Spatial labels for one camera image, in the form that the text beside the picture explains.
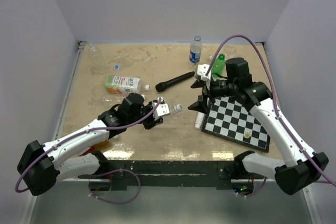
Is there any clear crushed bottle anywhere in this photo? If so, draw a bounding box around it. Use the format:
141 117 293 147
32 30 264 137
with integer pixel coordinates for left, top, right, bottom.
101 93 145 106

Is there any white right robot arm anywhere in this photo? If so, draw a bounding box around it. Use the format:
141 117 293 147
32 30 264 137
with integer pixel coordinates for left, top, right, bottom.
188 57 329 195

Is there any green tea label bottle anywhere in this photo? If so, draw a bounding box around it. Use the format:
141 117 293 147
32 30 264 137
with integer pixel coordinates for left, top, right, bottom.
104 76 150 94

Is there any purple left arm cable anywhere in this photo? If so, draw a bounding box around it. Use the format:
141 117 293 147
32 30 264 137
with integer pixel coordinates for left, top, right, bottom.
14 98 163 193

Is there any black microphone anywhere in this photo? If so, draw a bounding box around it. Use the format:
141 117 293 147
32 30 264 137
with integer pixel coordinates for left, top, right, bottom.
155 71 195 92

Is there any white microphone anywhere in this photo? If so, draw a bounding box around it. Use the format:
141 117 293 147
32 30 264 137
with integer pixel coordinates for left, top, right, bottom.
194 112 205 130

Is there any black white chessboard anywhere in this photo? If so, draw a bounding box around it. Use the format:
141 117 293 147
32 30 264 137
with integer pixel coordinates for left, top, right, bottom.
201 97 270 153

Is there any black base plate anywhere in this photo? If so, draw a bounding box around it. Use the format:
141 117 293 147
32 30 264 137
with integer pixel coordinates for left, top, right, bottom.
78 159 266 192

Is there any blue label water bottle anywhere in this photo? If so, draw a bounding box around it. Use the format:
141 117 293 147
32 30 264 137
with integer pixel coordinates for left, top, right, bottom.
189 36 203 63

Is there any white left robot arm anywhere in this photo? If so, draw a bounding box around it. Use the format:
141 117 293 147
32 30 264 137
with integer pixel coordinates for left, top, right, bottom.
15 93 166 196

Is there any cream chess piece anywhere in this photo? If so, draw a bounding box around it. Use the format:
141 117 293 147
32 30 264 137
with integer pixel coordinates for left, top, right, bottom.
244 130 253 138

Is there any white cap of clear bottle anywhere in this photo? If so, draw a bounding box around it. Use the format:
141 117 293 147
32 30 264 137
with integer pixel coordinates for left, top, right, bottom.
174 104 183 113

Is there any clear bottle back left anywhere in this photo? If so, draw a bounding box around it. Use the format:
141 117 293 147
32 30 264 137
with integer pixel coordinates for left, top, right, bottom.
88 43 106 71

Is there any aluminium frame rail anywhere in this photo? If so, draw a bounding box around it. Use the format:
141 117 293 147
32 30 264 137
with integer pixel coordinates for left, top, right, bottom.
302 185 323 224

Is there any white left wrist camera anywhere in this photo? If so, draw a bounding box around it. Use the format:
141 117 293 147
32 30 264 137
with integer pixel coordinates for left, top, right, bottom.
152 97 171 118

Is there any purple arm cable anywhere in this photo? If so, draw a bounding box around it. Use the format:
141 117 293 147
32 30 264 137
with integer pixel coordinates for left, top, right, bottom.
14 98 163 193
206 34 336 187

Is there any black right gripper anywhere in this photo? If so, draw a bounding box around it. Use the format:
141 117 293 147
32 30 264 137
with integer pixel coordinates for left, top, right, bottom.
188 77 237 114

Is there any gold label drink bottle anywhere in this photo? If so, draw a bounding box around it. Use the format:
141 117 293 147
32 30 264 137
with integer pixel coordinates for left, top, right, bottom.
78 140 110 156

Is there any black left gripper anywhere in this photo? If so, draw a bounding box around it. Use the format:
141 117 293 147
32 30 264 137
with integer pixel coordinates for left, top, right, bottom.
128 100 163 130

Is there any clear plastic bottle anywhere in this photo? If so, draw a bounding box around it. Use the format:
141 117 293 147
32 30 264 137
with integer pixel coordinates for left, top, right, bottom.
169 104 183 116

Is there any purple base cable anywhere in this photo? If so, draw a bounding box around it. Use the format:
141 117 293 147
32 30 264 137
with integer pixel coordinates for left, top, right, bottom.
88 169 141 204

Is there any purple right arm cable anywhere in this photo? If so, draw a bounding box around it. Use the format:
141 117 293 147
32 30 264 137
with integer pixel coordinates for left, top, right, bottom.
206 34 336 187

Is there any green plastic bottle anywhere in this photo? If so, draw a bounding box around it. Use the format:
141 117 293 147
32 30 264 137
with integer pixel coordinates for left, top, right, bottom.
211 54 225 76

